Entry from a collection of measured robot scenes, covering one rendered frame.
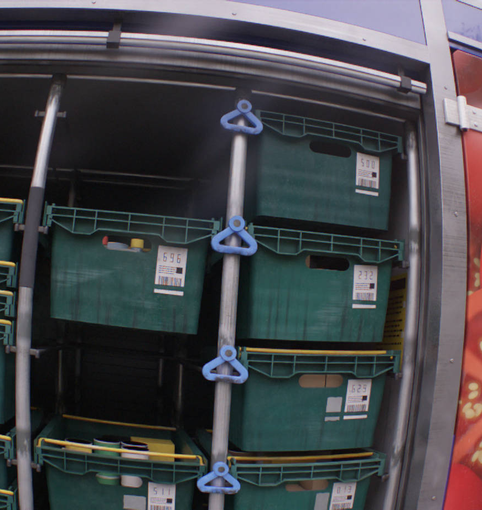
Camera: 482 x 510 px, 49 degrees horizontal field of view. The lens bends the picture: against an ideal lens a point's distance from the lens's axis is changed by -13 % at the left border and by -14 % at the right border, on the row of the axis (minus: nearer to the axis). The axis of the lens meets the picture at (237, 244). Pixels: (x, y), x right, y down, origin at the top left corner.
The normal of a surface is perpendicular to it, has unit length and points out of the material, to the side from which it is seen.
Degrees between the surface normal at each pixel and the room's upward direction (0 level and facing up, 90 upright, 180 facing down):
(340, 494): 94
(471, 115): 90
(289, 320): 97
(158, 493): 94
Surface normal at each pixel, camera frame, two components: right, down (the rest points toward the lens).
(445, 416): 0.19, -0.15
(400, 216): -0.98, -0.10
